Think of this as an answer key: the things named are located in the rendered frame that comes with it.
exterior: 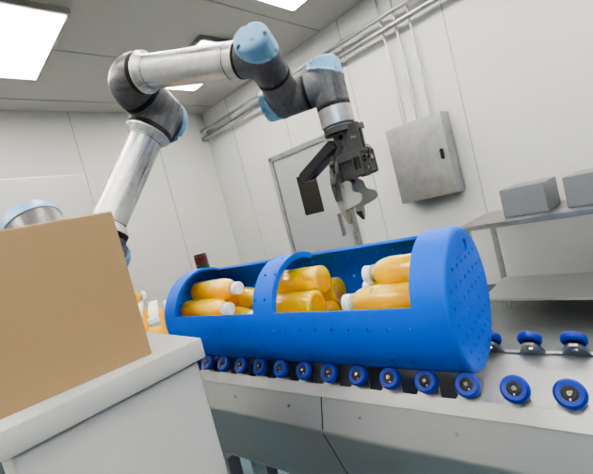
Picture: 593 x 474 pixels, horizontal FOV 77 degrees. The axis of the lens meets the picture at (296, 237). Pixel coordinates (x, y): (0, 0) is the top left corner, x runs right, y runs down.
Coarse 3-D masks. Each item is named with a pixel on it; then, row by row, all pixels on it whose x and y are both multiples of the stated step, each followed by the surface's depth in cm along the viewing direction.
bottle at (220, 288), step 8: (208, 280) 122; (216, 280) 118; (224, 280) 116; (232, 280) 117; (192, 288) 124; (200, 288) 121; (208, 288) 118; (216, 288) 115; (224, 288) 114; (192, 296) 124; (200, 296) 121; (208, 296) 118; (216, 296) 116; (224, 296) 115; (232, 296) 116
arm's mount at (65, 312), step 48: (0, 240) 57; (48, 240) 61; (96, 240) 65; (0, 288) 56; (48, 288) 60; (96, 288) 64; (0, 336) 55; (48, 336) 59; (96, 336) 63; (144, 336) 68; (0, 384) 55; (48, 384) 58
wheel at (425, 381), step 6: (420, 372) 72; (426, 372) 71; (432, 372) 71; (414, 378) 72; (420, 378) 72; (426, 378) 71; (432, 378) 70; (438, 378) 71; (420, 384) 71; (426, 384) 70; (432, 384) 70; (438, 384) 70; (420, 390) 71; (426, 390) 70; (432, 390) 70
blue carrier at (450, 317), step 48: (432, 240) 70; (432, 288) 64; (480, 288) 79; (192, 336) 110; (240, 336) 96; (288, 336) 86; (336, 336) 78; (384, 336) 71; (432, 336) 65; (480, 336) 74
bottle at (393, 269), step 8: (392, 256) 81; (400, 256) 80; (408, 256) 78; (376, 264) 83; (384, 264) 80; (392, 264) 79; (400, 264) 78; (408, 264) 77; (376, 272) 82; (384, 272) 80; (392, 272) 79; (400, 272) 78; (408, 272) 76; (376, 280) 83; (384, 280) 80; (392, 280) 79; (400, 280) 78; (408, 280) 77
